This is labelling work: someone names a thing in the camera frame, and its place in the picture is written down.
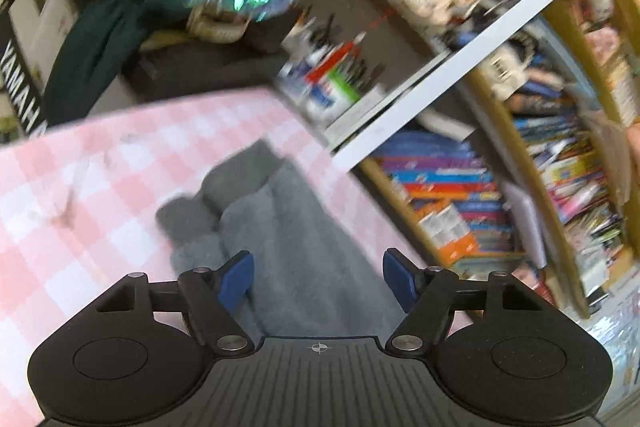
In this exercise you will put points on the white shelf board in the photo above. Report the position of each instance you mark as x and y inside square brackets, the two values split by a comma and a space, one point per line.
[450, 72]

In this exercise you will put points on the holder of pens and markers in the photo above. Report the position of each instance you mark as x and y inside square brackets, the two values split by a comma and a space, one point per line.
[332, 69]

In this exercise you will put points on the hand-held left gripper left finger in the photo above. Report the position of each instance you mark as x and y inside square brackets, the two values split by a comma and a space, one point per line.
[238, 278]

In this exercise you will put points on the row of colourful books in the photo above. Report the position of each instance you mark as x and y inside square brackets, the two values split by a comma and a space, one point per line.
[460, 202]

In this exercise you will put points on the pink checked blanket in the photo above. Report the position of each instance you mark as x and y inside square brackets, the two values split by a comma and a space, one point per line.
[90, 187]

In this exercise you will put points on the black box with white letters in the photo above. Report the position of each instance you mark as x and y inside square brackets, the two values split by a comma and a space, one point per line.
[20, 72]

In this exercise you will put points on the woven basket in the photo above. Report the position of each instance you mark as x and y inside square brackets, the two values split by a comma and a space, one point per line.
[216, 27]

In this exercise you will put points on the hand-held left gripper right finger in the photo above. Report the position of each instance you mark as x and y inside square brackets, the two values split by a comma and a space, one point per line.
[398, 280]

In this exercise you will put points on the dark green cloth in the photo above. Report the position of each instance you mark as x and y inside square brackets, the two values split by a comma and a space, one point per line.
[95, 42]

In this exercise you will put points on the grey fleece pants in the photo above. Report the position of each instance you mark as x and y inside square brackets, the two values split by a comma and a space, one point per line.
[285, 232]

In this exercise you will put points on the wooden bookshelf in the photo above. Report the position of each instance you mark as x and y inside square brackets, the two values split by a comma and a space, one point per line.
[565, 187]

